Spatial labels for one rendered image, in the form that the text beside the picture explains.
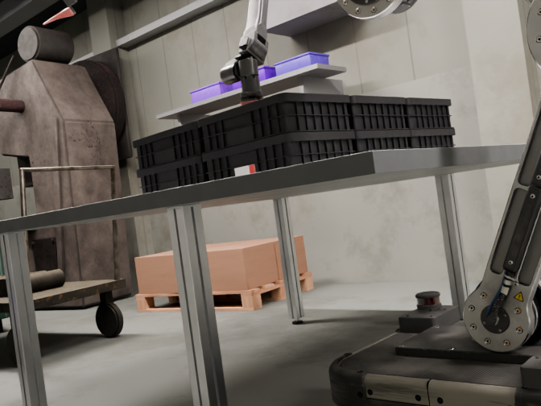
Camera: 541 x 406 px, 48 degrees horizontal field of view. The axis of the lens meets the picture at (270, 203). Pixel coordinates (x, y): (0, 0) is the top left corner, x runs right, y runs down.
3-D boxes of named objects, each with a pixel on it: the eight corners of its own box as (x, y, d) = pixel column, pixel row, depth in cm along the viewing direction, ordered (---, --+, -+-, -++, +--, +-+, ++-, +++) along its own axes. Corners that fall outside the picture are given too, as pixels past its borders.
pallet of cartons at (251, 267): (322, 288, 428) (314, 234, 428) (241, 314, 366) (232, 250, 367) (213, 290, 502) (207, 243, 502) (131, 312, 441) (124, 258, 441)
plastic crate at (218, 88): (243, 97, 458) (241, 82, 458) (220, 96, 441) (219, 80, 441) (212, 106, 480) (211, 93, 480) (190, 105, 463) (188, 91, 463)
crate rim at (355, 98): (408, 104, 206) (406, 97, 206) (353, 102, 185) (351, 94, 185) (320, 126, 235) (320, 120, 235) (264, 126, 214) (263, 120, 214)
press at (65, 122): (166, 290, 544) (130, 24, 544) (55, 318, 463) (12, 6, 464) (87, 292, 631) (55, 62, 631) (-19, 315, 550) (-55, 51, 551)
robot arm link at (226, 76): (249, 33, 183) (267, 49, 189) (223, 43, 191) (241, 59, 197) (240, 66, 179) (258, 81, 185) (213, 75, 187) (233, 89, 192)
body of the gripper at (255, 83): (240, 99, 179) (237, 74, 179) (242, 105, 189) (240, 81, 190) (262, 97, 179) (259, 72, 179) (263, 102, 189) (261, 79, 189)
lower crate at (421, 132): (460, 159, 226) (456, 128, 226) (416, 164, 206) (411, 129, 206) (374, 174, 255) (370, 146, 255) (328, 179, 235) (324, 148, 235)
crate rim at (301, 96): (353, 102, 185) (351, 94, 185) (283, 101, 164) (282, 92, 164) (264, 126, 214) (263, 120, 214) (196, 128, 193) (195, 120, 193)
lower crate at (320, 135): (361, 169, 185) (357, 130, 185) (294, 176, 164) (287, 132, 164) (272, 184, 214) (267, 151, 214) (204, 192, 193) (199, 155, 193)
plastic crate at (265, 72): (288, 83, 428) (286, 68, 428) (266, 80, 411) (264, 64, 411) (253, 93, 451) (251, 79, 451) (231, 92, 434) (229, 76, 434)
